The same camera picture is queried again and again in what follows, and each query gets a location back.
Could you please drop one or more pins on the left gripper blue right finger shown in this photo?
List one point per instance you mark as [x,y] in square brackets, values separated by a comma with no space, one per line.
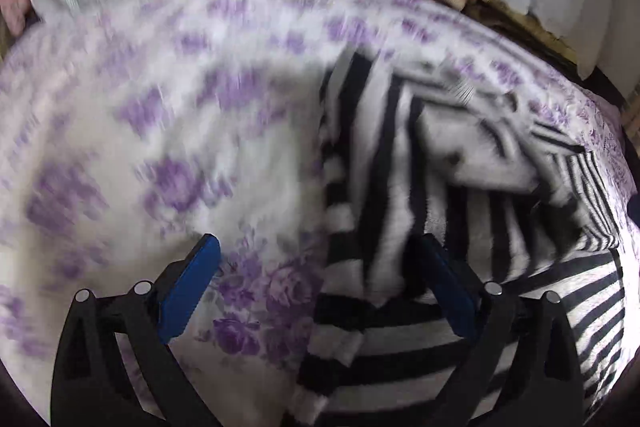
[479,313]

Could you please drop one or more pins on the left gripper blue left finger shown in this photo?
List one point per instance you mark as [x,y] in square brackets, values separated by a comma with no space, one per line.
[152,319]

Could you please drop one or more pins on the black white striped sweater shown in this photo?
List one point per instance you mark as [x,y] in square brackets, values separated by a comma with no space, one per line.
[416,149]

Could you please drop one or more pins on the purple floral bed sheet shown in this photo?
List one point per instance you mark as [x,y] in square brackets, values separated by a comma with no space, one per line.
[129,132]

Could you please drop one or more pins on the folded bedding stack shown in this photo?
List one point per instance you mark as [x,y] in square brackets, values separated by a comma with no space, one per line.
[524,29]

